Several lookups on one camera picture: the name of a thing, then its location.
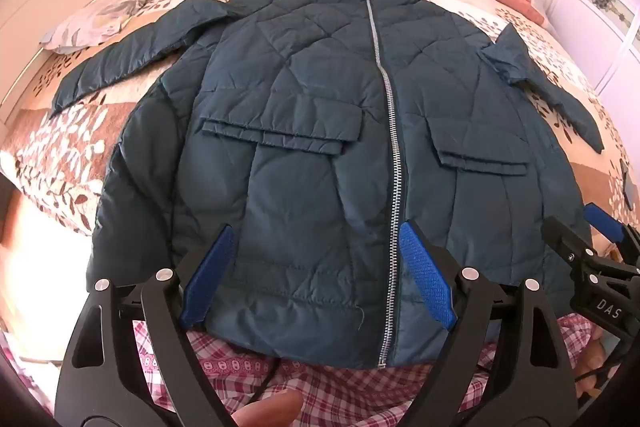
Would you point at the person's left hand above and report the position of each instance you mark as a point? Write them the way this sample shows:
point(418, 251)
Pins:
point(270, 412)

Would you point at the leaf print bed blanket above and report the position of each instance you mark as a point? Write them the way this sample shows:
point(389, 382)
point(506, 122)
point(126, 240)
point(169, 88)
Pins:
point(90, 127)

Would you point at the person's right hand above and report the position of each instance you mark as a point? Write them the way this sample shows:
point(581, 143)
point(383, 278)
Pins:
point(595, 357)

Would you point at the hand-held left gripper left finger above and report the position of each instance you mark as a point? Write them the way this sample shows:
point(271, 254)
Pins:
point(210, 277)

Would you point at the red plaid clothing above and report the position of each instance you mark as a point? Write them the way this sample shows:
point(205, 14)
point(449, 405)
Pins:
point(340, 397)

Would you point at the dark teal quilted jacket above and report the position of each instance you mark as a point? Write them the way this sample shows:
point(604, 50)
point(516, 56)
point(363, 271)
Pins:
point(300, 147)

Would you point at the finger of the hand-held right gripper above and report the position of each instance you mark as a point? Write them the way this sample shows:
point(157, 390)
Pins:
point(606, 223)
point(567, 239)

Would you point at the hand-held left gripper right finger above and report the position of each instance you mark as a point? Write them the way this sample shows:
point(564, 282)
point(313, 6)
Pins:
point(425, 272)

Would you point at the white wardrobe with ornament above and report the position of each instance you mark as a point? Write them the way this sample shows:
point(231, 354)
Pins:
point(600, 7)

